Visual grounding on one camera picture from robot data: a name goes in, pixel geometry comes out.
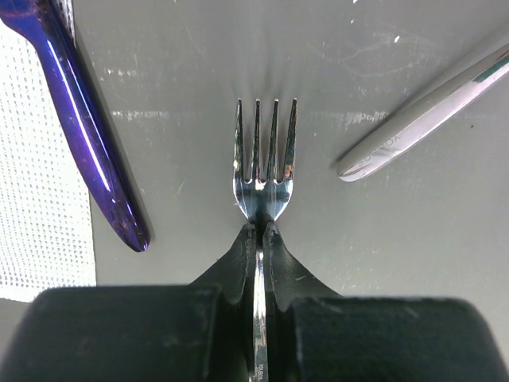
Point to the clear mesh zip pouch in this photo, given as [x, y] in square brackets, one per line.
[46, 232]

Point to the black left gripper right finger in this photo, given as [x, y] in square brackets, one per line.
[316, 334]

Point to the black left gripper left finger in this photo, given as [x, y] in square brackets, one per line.
[201, 331]

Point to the silver fork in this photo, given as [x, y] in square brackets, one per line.
[262, 199]

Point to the dark blue table knife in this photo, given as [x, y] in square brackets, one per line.
[81, 116]

